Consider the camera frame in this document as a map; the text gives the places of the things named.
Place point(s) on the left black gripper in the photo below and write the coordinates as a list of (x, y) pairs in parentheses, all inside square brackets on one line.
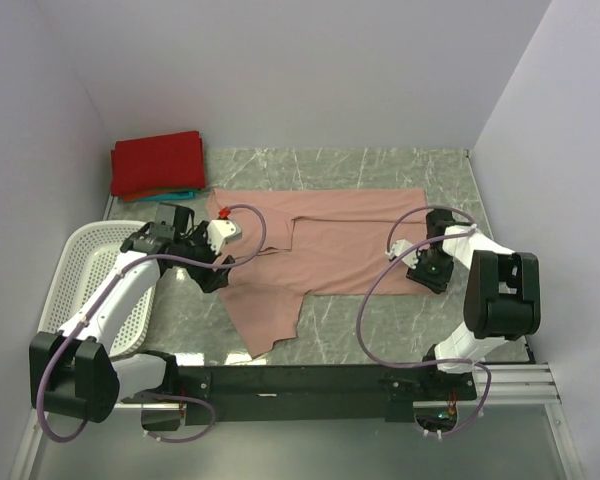
[(209, 279)]

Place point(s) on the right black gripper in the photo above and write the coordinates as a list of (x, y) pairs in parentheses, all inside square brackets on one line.
[(436, 283)]

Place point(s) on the pink t-shirt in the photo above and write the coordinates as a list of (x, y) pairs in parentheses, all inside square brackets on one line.
[(318, 242)]

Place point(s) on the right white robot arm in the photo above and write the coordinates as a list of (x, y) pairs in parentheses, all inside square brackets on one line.
[(502, 294)]

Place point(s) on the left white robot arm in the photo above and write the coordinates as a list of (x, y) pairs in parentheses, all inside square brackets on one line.
[(72, 371)]

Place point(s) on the folded teal t-shirt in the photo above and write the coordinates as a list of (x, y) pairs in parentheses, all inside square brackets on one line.
[(165, 196)]

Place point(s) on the folded red t-shirt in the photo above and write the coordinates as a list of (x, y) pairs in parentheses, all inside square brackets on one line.
[(166, 162)]

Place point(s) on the white perforated laundry basket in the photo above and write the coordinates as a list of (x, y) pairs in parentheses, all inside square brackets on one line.
[(88, 256)]

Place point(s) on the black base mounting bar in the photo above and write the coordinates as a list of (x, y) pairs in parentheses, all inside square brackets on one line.
[(319, 392)]

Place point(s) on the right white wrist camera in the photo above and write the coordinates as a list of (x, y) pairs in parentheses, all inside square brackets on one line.
[(405, 250)]

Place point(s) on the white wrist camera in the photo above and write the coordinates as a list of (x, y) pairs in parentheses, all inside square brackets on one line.
[(405, 250), (222, 231)]

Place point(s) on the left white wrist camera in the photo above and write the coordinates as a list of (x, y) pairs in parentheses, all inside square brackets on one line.
[(222, 231)]

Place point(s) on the aluminium frame rail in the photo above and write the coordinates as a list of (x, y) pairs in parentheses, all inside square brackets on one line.
[(522, 434)]

